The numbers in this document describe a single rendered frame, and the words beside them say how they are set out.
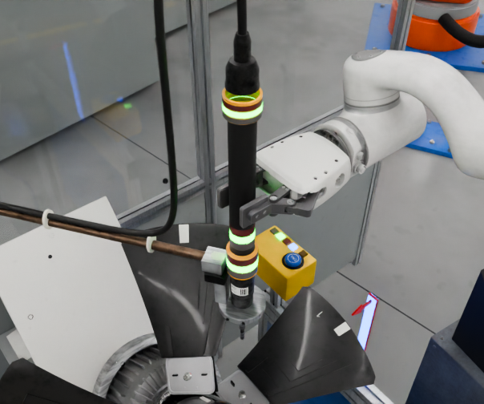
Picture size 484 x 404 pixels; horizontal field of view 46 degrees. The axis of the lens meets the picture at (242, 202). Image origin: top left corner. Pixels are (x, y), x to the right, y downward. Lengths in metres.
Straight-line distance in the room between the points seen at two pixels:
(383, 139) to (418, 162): 2.78
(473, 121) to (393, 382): 1.89
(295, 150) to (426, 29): 3.90
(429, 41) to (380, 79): 3.89
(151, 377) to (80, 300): 0.21
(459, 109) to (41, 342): 0.84
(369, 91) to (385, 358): 1.91
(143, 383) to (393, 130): 0.64
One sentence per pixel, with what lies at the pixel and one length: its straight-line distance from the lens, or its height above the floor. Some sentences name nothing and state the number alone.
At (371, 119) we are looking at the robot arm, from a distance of 0.80.
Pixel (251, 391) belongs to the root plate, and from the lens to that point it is 1.09.
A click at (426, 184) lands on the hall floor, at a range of 3.43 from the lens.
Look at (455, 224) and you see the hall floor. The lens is 3.23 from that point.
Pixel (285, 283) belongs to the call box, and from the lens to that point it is 1.41.
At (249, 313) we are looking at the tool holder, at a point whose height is 1.46.
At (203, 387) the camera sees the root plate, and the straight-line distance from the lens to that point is 1.03.
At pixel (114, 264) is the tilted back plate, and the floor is 1.26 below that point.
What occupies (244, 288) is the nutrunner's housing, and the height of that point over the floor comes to 1.51.
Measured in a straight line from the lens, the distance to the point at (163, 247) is 0.82.
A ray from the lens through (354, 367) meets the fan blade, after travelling 1.16.
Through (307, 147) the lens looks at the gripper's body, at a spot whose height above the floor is 1.68.
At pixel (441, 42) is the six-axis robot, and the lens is 4.68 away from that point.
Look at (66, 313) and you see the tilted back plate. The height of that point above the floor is 1.23.
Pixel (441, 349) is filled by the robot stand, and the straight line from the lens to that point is 1.53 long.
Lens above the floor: 2.14
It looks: 43 degrees down
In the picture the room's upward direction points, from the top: straight up
